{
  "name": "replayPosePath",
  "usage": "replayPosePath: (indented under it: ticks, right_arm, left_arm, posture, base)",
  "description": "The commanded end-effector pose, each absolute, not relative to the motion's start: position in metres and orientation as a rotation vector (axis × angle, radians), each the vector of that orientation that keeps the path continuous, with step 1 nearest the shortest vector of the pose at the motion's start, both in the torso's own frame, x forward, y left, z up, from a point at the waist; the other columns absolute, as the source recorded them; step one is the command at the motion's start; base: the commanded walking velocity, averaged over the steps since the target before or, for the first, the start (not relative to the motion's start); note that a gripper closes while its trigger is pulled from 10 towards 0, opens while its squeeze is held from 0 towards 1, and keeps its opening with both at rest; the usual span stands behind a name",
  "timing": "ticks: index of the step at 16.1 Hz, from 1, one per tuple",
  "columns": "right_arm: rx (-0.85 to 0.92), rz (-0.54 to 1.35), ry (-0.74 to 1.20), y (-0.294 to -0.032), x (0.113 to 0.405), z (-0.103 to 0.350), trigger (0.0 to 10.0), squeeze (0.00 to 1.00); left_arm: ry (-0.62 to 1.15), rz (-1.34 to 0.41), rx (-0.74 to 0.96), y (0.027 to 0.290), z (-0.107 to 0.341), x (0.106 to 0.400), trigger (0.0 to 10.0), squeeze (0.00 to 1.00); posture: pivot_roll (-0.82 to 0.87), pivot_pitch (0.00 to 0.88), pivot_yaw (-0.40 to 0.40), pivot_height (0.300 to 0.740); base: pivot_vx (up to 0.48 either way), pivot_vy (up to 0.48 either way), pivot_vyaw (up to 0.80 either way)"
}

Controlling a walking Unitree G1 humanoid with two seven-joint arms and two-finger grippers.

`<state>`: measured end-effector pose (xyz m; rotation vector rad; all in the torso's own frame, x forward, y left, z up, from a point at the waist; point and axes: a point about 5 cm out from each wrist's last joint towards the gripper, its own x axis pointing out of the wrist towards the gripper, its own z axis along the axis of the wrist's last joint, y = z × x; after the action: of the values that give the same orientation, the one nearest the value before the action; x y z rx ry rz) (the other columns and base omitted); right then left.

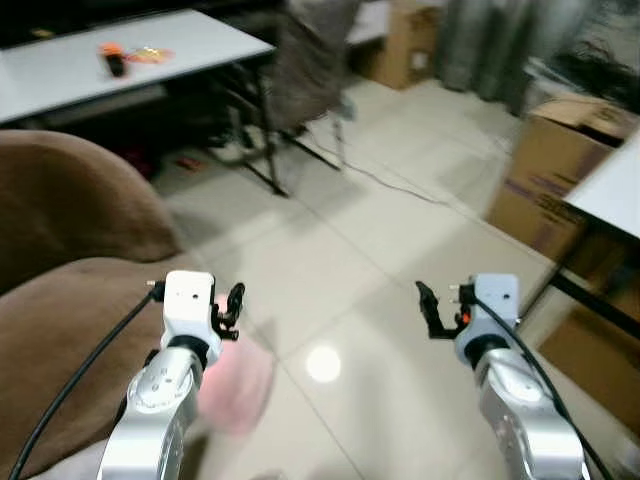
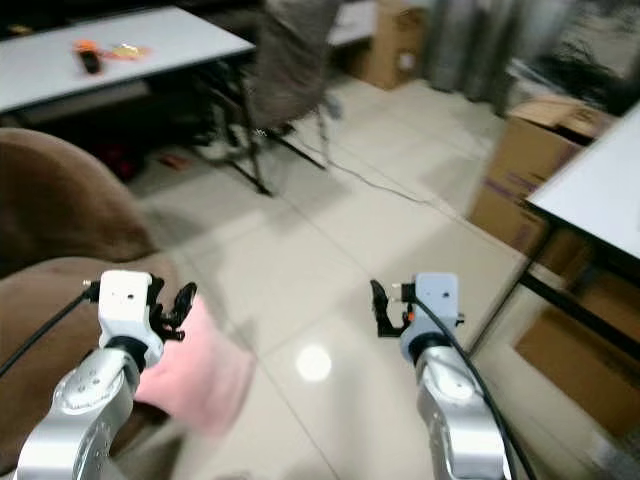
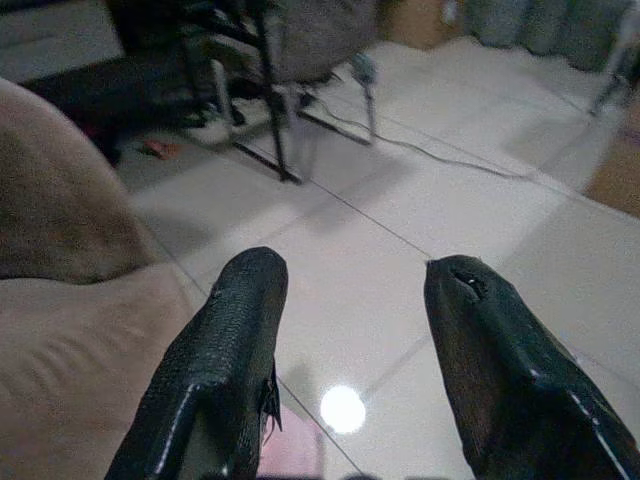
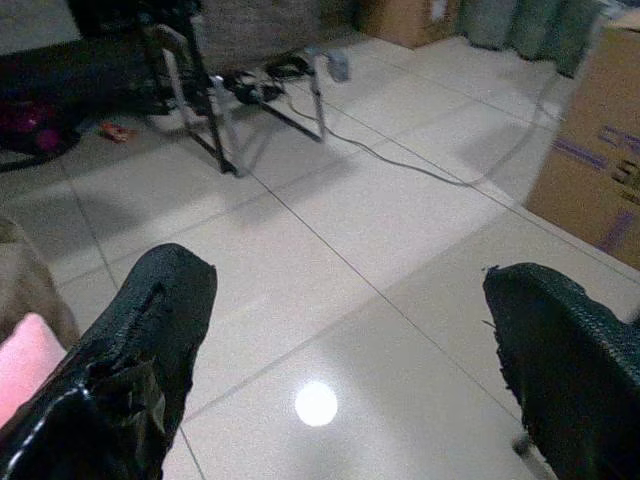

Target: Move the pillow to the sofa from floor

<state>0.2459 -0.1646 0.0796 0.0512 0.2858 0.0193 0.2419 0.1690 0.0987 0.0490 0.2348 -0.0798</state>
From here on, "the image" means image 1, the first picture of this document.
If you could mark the grey curtain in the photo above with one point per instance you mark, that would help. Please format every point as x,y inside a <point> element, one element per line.
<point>480,40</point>

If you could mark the dark red bag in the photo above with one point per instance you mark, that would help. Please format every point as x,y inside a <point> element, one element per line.
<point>140,165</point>

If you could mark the orange yellow wrapper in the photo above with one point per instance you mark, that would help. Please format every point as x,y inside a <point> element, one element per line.
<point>148,54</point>

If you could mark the plain brown cardboard box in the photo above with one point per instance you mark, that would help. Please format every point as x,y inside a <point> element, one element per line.
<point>590,350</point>

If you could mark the white table black frame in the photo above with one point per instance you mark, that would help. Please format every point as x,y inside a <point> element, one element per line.
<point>615,190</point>

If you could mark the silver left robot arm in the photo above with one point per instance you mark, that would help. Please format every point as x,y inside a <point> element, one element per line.
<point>150,420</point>

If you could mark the brown velvet round sofa chair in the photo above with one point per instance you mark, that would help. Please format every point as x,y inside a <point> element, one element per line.
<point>60,200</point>

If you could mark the tall cardboard box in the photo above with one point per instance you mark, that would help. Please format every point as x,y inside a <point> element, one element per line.
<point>410,45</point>

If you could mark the small orange floor item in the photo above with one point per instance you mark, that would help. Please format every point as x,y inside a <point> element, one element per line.
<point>190,163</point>

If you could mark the large printed cardboard box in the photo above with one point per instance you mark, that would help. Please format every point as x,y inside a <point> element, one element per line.
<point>545,170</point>

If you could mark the dark leafy plant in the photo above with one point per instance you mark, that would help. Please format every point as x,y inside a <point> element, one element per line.
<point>600,70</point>

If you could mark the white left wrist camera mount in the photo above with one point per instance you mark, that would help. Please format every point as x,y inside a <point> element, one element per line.
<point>188,300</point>

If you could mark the pink square pillow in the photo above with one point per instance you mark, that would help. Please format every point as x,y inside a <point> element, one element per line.
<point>240,385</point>

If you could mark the orange and black device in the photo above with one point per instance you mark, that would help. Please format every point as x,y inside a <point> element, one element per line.
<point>116,62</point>

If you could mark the white folding table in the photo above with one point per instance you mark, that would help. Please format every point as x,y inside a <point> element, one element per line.
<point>60,70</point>

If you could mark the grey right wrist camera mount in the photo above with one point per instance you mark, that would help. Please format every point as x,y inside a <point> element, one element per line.
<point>495,298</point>

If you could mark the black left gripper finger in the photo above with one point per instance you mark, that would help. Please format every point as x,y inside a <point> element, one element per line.
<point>237,298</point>

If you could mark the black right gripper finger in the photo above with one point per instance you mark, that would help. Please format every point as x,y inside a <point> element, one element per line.
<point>428,305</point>

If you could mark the chair draped brown fabric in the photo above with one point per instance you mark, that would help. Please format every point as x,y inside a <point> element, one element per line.
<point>310,60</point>

